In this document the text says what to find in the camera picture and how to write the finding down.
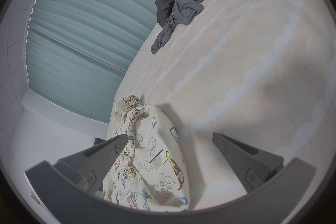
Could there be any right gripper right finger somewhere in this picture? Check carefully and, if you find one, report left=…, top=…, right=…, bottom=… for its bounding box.
left=212, top=132, right=284, bottom=195

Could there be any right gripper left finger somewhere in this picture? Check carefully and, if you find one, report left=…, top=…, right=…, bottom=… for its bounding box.
left=54, top=134, right=129, bottom=194

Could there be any white printed pyjama top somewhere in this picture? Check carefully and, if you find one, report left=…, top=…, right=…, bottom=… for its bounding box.
left=103, top=95, right=191, bottom=211

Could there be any bed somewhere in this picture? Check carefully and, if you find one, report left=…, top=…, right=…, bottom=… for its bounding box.
left=106, top=0, right=336, bottom=211

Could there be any dark grey garment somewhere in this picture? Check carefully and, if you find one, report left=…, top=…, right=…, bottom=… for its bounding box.
left=150, top=0, right=219, bottom=54

